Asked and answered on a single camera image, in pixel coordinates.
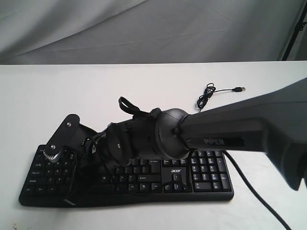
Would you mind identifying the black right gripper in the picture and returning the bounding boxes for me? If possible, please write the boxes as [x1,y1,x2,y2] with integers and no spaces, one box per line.
[63,121,132,206]

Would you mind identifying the black acer keyboard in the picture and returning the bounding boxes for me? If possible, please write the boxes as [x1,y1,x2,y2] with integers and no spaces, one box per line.
[19,145,234,208]

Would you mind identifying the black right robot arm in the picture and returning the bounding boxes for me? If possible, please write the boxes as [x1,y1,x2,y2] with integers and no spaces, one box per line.
[65,79,307,205]

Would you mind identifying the grey backdrop cloth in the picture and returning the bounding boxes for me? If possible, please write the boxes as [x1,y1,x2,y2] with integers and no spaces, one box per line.
[0,0,304,65]

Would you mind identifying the black tripod stand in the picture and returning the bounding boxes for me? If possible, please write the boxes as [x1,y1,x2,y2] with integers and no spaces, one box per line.
[281,0,307,61]

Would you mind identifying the black USB cable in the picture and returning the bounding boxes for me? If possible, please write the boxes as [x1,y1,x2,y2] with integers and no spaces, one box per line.
[196,83,246,113]

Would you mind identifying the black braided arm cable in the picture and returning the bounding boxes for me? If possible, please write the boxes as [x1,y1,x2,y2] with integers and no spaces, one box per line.
[224,150,292,230]

